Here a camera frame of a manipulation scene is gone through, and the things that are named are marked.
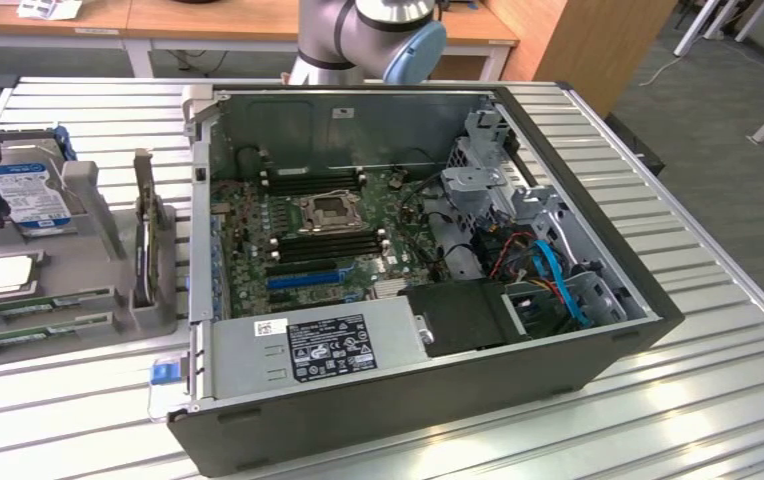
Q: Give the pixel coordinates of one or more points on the white table frame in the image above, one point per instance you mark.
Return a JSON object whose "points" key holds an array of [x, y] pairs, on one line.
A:
{"points": [[696, 25]]}

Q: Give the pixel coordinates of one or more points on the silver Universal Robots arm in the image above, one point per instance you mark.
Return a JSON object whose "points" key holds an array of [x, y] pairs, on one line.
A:
{"points": [[383, 30]]}

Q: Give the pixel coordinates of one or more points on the silver CPU chip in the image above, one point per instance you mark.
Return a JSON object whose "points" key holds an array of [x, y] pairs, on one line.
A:
{"points": [[12, 275]]}

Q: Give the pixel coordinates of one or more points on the black RAM slot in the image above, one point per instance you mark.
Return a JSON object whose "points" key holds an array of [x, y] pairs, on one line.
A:
{"points": [[329, 235], [335, 256], [332, 249], [312, 171], [331, 242], [316, 184], [317, 190], [313, 178]]}

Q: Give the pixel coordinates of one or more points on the wooden cabinet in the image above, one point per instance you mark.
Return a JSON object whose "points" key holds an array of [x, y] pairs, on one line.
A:
{"points": [[590, 45]]}

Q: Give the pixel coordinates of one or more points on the grey parts rack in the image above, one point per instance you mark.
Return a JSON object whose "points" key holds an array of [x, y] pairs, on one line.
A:
{"points": [[89, 280]]}

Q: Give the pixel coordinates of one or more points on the wooden desk with white frame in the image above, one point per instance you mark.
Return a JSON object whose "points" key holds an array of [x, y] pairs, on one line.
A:
{"points": [[223, 22]]}

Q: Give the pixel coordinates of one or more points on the silver chipset heat sink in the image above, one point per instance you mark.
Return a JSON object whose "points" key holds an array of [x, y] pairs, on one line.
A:
{"points": [[392, 288]]}

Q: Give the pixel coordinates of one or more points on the short black expansion slot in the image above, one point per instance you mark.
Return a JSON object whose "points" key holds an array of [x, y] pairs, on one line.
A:
{"points": [[285, 296]]}

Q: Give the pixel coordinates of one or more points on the grey metal disk bay cage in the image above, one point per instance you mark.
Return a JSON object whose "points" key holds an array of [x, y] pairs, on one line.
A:
{"points": [[489, 185]]}

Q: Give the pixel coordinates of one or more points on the black long expansion slot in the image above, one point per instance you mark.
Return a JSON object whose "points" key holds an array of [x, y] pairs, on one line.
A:
{"points": [[303, 270]]}

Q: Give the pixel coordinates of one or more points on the metal CPU socket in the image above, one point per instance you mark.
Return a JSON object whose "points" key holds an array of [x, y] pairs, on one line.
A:
{"points": [[332, 212]]}

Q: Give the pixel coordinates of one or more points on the black open PC case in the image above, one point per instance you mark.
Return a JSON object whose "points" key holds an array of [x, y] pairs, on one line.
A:
{"points": [[423, 415]]}

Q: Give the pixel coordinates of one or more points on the hard disk with blue label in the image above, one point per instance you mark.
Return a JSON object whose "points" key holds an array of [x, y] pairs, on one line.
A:
{"points": [[32, 195]]}

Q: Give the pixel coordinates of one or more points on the grey power supply unit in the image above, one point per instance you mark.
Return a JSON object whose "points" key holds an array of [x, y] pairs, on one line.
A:
{"points": [[249, 360]]}

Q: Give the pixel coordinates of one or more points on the green motherboard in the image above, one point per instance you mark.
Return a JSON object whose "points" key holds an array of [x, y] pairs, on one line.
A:
{"points": [[356, 260]]}

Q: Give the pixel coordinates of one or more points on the white papers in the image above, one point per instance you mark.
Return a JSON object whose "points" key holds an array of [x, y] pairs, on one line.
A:
{"points": [[49, 7]]}

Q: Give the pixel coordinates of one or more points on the black plastic fan shroud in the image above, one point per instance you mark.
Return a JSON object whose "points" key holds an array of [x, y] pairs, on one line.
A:
{"points": [[456, 315]]}

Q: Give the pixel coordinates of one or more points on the blue expansion slot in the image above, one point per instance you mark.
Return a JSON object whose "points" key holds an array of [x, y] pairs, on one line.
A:
{"points": [[305, 281]]}

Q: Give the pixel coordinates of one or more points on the graphics card with metal bracket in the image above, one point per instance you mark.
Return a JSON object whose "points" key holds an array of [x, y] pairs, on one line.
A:
{"points": [[148, 240]]}

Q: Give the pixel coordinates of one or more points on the green RAM stick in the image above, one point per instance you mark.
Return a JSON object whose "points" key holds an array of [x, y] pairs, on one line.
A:
{"points": [[56, 304], [36, 336]]}

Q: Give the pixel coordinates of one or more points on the blue case latch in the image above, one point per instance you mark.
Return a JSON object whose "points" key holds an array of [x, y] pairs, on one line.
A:
{"points": [[164, 371]]}

